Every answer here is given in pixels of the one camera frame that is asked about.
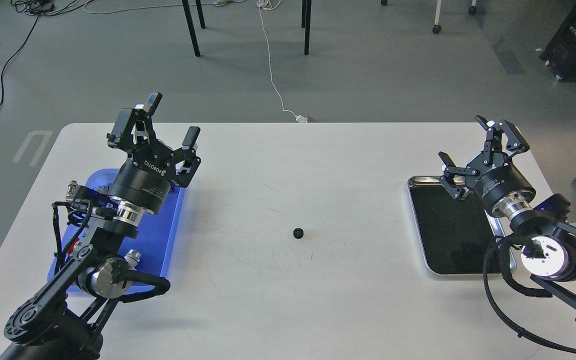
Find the black cable on floor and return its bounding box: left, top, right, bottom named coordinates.
left=0, top=0, right=81, bottom=181

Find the white office chair base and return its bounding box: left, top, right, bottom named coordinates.
left=377, top=0, right=483, bottom=35

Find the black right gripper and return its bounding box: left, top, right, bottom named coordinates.
left=438, top=115, right=537, bottom=218

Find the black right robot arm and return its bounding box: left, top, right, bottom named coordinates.
left=438, top=115, right=576, bottom=354

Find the white cable on floor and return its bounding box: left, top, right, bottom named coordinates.
left=83, top=0, right=309, bottom=124

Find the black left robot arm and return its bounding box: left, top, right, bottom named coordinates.
left=0, top=92, right=201, bottom=360

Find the green white switch module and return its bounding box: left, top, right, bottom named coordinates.
left=124, top=249, right=142, bottom=270

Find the silver metal tray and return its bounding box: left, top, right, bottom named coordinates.
left=407, top=175, right=506, bottom=280

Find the red emergency stop button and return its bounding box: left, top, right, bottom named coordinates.
left=62, top=237, right=80, bottom=257

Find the blue plastic tray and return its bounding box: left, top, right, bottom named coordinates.
left=61, top=168, right=186, bottom=295

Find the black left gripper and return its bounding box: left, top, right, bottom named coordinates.
left=106, top=92, right=201, bottom=227

